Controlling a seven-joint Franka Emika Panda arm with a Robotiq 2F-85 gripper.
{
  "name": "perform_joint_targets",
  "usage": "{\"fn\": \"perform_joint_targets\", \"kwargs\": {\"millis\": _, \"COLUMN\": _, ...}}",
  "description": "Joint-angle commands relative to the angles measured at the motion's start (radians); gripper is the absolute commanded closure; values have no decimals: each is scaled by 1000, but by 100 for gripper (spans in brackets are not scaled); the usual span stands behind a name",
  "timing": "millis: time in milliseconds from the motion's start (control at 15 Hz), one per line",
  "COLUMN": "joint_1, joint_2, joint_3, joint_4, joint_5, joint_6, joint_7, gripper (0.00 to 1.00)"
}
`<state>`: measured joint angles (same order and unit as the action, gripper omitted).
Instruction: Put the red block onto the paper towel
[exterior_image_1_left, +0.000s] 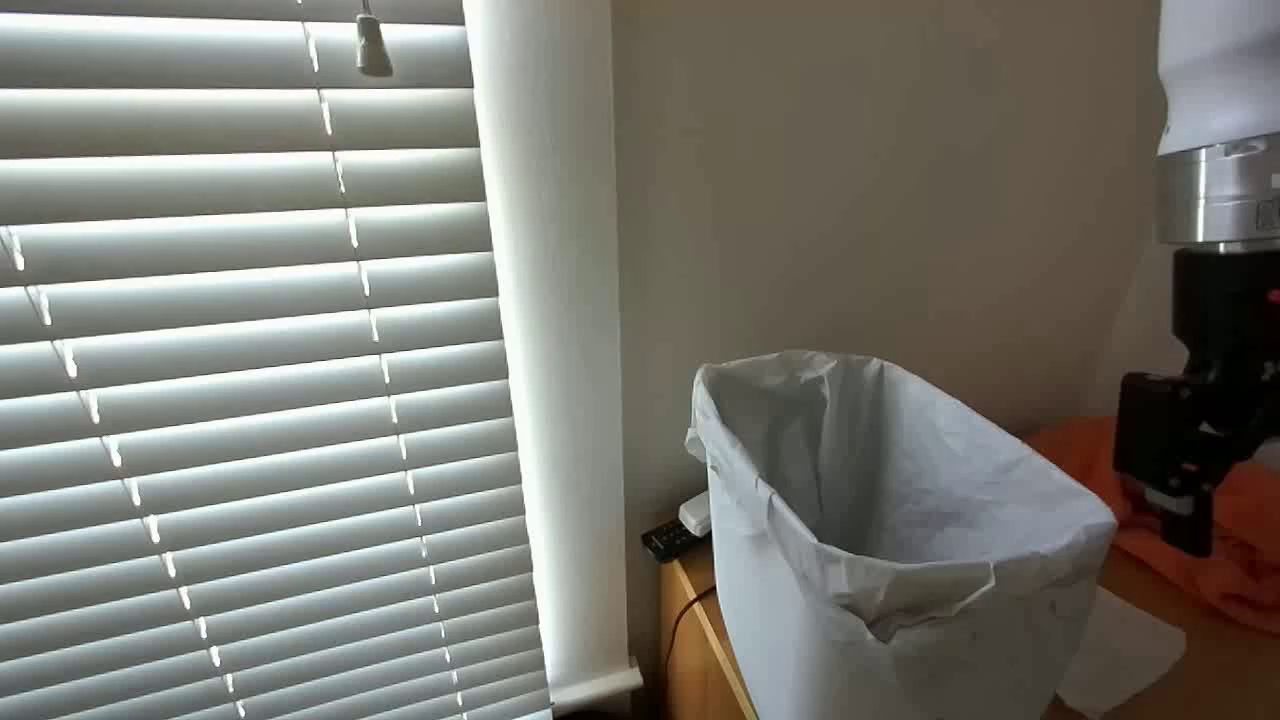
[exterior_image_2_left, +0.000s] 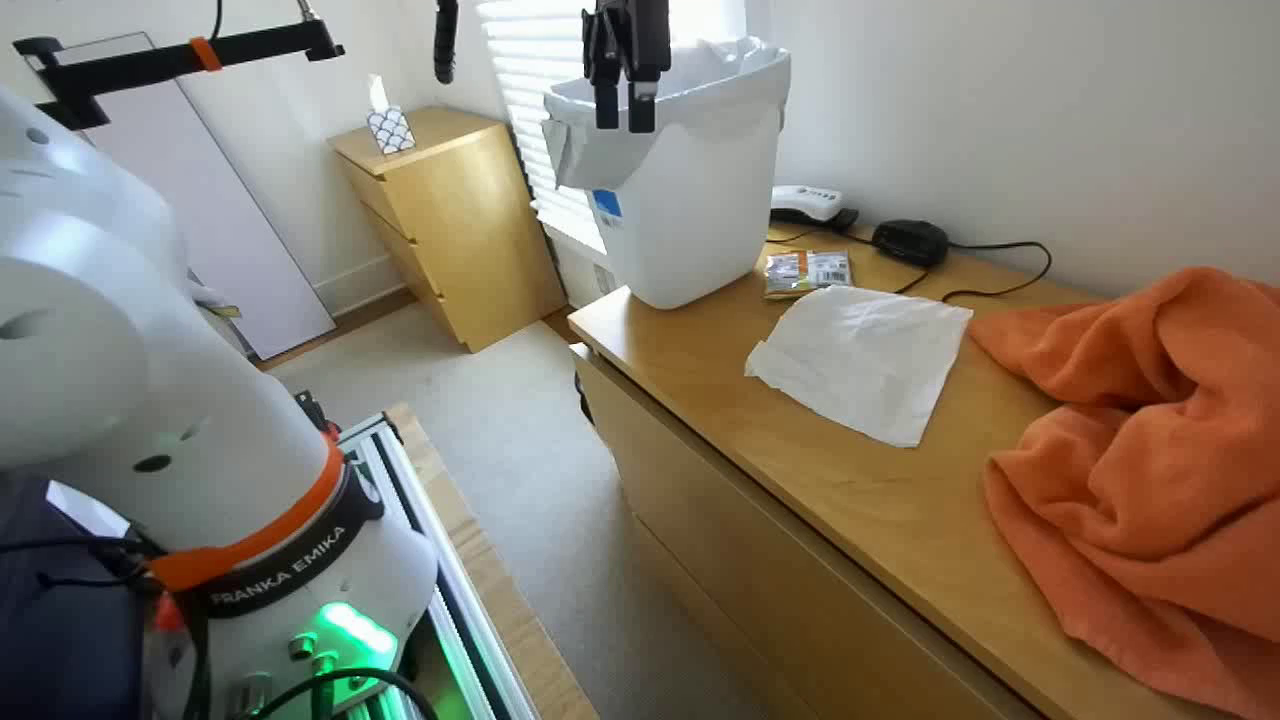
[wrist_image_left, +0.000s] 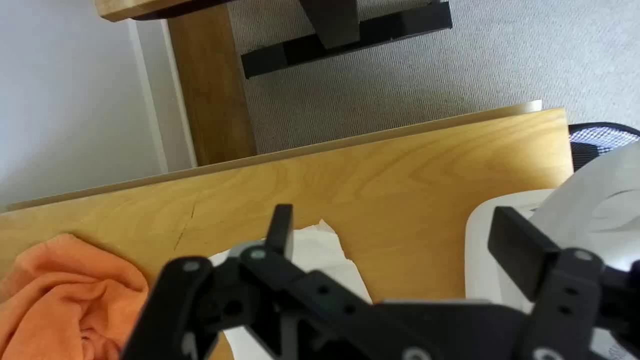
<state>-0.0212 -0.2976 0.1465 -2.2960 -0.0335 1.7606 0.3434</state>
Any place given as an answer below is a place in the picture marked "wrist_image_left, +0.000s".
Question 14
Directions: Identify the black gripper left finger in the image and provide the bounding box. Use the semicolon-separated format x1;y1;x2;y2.
121;202;376;360

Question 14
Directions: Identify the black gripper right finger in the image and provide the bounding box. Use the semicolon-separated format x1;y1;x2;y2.
487;206;640;360

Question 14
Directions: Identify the white paper towel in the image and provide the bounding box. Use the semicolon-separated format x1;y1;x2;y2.
224;220;370;360

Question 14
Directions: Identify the orange cloth towel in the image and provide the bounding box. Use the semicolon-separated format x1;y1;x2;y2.
0;233;149;360

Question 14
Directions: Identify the white trash bin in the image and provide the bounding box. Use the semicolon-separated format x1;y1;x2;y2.
462;188;640;360

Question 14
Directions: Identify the white plastic bin liner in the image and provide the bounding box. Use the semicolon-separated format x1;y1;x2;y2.
531;144;640;269

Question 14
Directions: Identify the black mesh basket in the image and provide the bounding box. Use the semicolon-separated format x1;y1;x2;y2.
567;121;640;169

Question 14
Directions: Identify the small wooden side table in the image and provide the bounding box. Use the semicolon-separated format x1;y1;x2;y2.
94;0;256;166

